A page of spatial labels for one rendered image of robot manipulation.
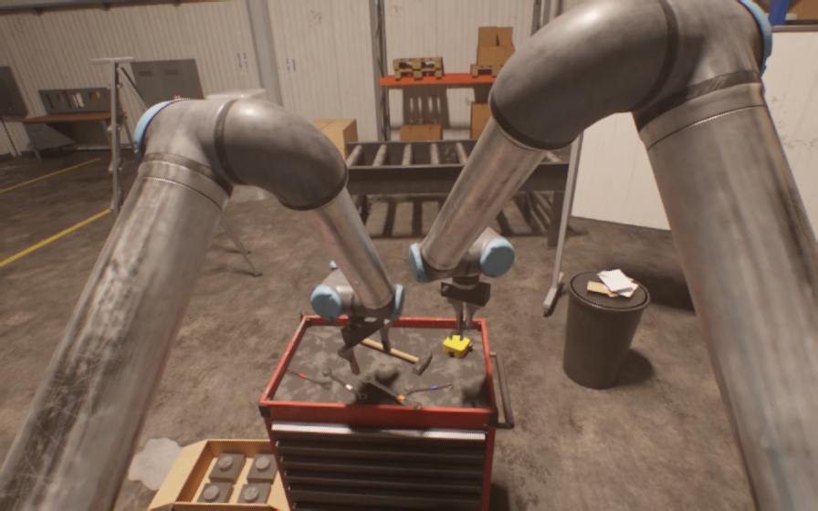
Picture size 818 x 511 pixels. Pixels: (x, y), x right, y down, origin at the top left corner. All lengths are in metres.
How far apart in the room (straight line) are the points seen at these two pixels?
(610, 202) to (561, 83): 2.77
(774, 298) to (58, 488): 0.68
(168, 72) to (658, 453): 9.56
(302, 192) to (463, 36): 8.35
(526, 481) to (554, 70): 2.09
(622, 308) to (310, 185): 2.10
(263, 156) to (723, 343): 0.55
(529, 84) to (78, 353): 0.54
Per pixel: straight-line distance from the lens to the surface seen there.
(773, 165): 0.50
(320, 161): 0.58
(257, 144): 0.56
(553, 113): 0.46
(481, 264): 0.92
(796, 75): 3.11
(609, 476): 2.47
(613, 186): 3.16
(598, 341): 2.60
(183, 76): 9.72
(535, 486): 2.33
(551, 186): 4.26
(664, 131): 0.50
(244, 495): 2.17
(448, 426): 1.34
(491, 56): 7.79
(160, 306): 0.55
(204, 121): 0.60
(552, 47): 0.46
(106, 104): 11.38
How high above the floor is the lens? 1.90
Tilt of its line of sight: 27 degrees down
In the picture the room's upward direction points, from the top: 2 degrees counter-clockwise
